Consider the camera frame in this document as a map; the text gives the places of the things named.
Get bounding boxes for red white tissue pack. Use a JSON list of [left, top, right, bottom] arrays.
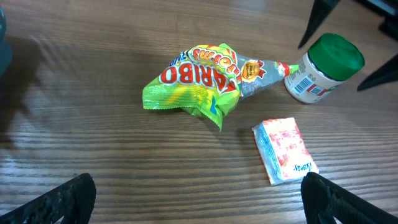
[[252, 118, 319, 185]]

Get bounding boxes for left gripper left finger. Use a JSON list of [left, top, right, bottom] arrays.
[[1, 173, 96, 224]]

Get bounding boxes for green lid jar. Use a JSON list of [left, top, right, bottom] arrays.
[[284, 33, 365, 104]]

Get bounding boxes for green Haribo candy bag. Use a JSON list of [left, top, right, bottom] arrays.
[[142, 44, 299, 128]]

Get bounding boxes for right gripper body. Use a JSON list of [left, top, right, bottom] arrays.
[[357, 0, 397, 40]]

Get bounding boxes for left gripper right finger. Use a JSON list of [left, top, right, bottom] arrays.
[[301, 172, 397, 224]]

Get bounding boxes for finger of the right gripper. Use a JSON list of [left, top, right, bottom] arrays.
[[357, 55, 398, 91], [298, 0, 340, 49]]

